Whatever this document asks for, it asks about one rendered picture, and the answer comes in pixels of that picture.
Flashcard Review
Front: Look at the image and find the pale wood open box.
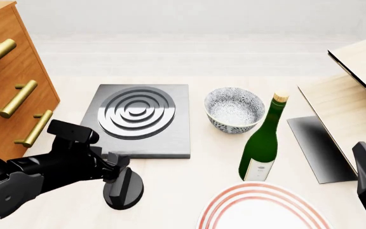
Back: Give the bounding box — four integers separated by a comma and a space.
297, 31, 366, 176

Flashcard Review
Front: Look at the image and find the round black stove knob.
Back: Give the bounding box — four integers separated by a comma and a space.
102, 166, 145, 211

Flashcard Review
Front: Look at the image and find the flat black stove plate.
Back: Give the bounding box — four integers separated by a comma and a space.
80, 83, 192, 160

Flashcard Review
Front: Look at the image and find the blue patterned white bowl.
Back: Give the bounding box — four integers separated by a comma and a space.
203, 86, 266, 135

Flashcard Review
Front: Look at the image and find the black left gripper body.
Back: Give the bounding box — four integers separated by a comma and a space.
87, 145, 121, 181

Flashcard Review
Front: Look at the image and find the green wine bottle with cork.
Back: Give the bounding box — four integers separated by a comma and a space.
238, 90, 290, 183

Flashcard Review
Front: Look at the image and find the white plate with red rings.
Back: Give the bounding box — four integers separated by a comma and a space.
196, 181, 334, 229

